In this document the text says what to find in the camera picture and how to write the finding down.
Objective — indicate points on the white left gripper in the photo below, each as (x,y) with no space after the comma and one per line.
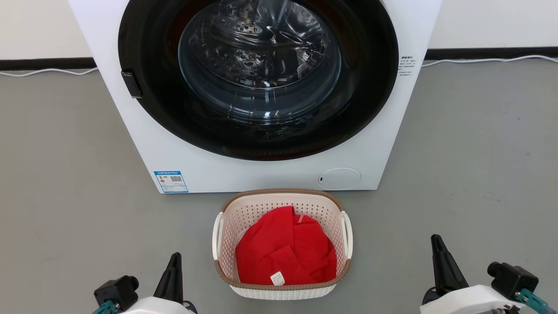
(152,306)

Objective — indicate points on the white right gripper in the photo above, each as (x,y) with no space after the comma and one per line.
(466,302)

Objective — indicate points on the white perforated laundry basket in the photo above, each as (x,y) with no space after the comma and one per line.
(261,209)

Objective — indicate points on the blue energy label sticker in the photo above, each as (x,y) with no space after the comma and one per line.
(171,181)

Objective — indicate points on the red garment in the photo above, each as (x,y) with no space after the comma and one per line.
(279,248)

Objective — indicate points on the round white filter cover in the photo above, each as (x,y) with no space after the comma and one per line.
(340,179)

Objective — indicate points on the white front-load washing machine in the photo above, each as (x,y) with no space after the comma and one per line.
(261,174)

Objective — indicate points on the small printed text label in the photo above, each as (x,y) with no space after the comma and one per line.
(407,65)

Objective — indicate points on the round dark glass washer door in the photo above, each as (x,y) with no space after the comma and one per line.
(144,52)

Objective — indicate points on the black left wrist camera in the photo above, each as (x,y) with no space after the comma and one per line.
(115,292)

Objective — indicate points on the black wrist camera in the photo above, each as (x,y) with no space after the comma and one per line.
(512,279)
(115,292)

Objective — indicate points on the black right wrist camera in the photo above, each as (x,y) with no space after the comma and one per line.
(512,279)

